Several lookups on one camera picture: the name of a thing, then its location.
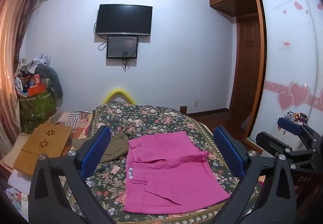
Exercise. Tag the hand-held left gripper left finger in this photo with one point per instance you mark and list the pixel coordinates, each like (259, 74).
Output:
(97, 148)

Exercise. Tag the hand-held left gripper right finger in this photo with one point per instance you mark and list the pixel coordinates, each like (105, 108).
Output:
(228, 151)

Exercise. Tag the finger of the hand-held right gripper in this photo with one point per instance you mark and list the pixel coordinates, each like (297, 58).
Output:
(271, 142)
(290, 126)

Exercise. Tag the pink pants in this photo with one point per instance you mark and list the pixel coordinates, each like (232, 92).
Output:
(164, 176)

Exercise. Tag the olive green pants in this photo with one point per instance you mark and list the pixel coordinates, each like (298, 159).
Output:
(116, 145)

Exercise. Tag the striped cloth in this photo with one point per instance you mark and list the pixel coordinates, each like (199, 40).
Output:
(73, 119)

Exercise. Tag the brown wooden folding table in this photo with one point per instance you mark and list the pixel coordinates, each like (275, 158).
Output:
(40, 148)

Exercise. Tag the wooden wardrobe with heart doors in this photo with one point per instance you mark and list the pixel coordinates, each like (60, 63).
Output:
(285, 67)

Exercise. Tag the floral bedspread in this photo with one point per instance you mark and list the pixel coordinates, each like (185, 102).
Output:
(151, 123)

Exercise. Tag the yellow foam tube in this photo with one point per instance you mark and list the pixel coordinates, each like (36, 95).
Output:
(120, 93)

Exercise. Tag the green patterned bag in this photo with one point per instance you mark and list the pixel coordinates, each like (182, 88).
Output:
(37, 110)

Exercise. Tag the brown wooden door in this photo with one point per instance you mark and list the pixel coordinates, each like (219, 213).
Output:
(248, 67)

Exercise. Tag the orange box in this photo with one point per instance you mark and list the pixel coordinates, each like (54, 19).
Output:
(36, 90)

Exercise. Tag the crumpled white cloth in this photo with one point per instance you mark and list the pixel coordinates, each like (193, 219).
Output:
(40, 61)

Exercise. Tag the striped brown curtain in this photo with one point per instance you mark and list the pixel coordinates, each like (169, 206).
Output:
(11, 44)

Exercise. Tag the wooden bed post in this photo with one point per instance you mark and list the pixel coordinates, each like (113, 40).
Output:
(183, 109)

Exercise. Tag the small black wall monitor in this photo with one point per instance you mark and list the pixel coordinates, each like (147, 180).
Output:
(122, 46)

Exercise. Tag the black wall television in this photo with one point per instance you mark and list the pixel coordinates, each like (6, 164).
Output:
(123, 19)

